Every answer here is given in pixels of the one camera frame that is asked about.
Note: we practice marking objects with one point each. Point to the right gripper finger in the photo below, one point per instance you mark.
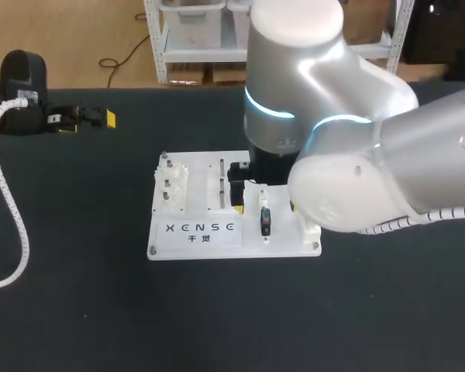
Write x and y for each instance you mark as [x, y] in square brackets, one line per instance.
[238, 186]
[292, 206]

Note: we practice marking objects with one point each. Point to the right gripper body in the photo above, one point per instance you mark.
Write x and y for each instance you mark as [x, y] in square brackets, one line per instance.
[269, 166]

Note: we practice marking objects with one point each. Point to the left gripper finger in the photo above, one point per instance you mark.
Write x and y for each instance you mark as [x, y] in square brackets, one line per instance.
[95, 116]
[64, 118]

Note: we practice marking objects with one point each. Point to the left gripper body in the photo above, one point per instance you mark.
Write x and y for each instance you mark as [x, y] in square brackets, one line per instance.
[23, 89]

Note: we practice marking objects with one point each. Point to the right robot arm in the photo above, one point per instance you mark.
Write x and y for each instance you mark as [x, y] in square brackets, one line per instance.
[333, 116]

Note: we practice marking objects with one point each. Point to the black multi-pin plug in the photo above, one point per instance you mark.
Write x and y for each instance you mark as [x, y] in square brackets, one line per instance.
[266, 221]

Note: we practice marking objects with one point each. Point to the white board with sockets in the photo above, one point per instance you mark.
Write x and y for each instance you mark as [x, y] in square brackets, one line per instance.
[201, 232]

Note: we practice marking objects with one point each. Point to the brown cardboard box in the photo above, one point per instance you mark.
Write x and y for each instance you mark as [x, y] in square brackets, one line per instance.
[228, 73]
[188, 73]

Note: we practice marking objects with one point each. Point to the white metal shelf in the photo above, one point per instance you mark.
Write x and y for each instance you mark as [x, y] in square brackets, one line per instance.
[201, 46]

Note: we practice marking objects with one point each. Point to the translucent storage bin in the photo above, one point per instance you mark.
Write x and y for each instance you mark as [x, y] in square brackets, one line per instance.
[195, 11]

